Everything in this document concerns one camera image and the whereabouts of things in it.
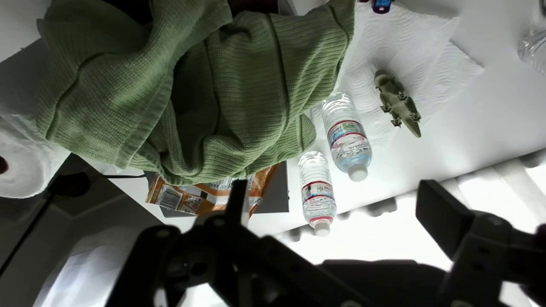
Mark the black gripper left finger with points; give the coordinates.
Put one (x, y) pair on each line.
(239, 255)

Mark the orange snack packet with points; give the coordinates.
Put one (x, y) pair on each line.
(192, 196)

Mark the green towel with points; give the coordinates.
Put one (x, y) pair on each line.
(187, 85)

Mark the white paper towel roll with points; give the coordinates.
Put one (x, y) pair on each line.
(22, 163)

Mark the white paper napkin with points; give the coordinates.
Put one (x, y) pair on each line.
(419, 51)

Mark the green toy crocodile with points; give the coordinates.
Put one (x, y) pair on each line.
(397, 102)

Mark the small blue object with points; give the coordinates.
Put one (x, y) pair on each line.
(382, 3)

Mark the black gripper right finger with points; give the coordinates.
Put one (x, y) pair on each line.
(483, 238)

